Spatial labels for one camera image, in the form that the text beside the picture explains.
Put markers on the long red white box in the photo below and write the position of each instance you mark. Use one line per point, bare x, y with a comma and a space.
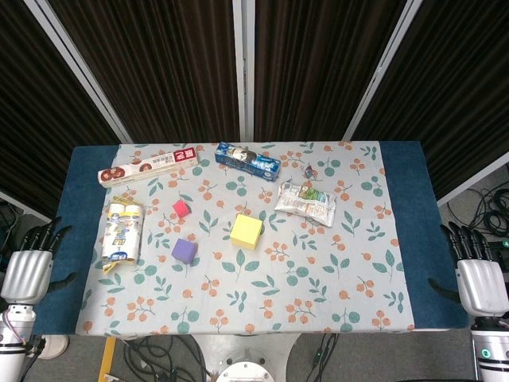
147, 167

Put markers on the small red foam cube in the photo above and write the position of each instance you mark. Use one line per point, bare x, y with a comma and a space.
181, 209

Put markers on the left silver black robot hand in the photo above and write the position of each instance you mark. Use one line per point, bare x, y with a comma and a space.
26, 274

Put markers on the purple foam cube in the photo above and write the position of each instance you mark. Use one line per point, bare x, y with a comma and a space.
183, 251

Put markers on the blue snack package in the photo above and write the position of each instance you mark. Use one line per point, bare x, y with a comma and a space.
248, 161

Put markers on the yellow floor tape strip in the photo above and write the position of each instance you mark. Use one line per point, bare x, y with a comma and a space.
106, 358

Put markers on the dark pleated partition panel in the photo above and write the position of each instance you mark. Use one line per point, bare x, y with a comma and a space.
318, 67
36, 131
449, 91
159, 71

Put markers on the large yellow foam cube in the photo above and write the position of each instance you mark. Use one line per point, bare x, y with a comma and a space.
245, 232

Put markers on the white shoe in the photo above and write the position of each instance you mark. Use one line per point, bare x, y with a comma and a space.
55, 347

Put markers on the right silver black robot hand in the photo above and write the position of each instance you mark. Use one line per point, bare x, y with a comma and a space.
483, 284

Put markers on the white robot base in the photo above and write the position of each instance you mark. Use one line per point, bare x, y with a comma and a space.
244, 368

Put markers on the blue table cover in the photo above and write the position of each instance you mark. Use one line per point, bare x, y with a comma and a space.
417, 223

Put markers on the floral patterned tablecloth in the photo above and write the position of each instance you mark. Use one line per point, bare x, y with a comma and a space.
278, 278

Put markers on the silver snack packet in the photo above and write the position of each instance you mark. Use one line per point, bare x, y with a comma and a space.
306, 203

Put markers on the small candy wrapper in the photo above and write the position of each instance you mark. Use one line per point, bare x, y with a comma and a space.
310, 171

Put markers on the yellow-white bottle pack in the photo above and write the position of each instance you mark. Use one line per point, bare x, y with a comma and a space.
121, 235

